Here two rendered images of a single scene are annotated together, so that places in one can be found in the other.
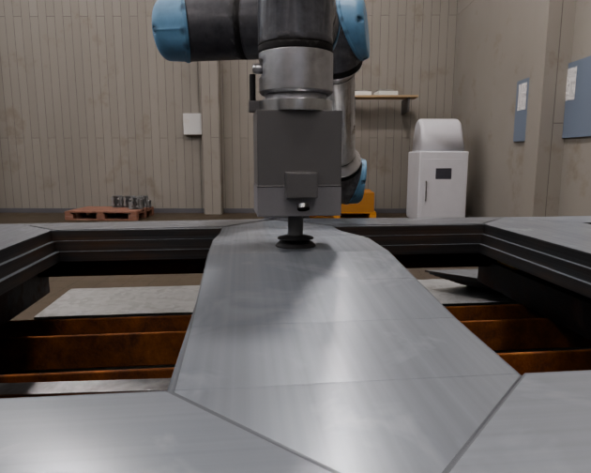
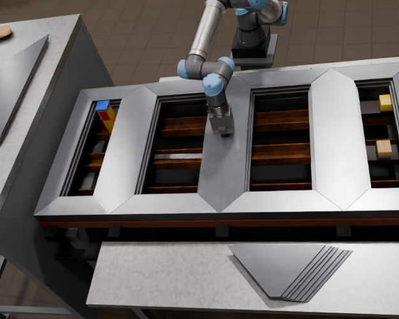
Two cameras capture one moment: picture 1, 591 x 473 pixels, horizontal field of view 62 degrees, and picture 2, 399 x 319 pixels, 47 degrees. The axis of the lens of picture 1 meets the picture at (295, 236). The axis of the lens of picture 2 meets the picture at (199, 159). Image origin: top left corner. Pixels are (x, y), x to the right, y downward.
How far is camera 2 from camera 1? 1.57 m
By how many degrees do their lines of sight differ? 47
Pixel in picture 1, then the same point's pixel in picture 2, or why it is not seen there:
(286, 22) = (211, 104)
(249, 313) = (209, 171)
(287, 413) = (211, 199)
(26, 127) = not seen: outside the picture
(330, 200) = (230, 130)
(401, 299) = (238, 166)
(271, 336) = (212, 179)
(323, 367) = (218, 188)
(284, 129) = (216, 119)
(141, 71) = not seen: outside the picture
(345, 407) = (218, 198)
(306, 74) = (218, 112)
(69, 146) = not seen: outside the picture
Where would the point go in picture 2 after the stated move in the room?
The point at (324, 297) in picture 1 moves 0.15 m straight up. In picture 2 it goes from (224, 165) to (217, 141)
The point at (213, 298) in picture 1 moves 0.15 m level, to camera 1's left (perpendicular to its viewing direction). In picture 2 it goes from (204, 165) to (169, 163)
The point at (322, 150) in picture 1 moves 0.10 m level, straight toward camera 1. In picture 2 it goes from (226, 123) to (220, 142)
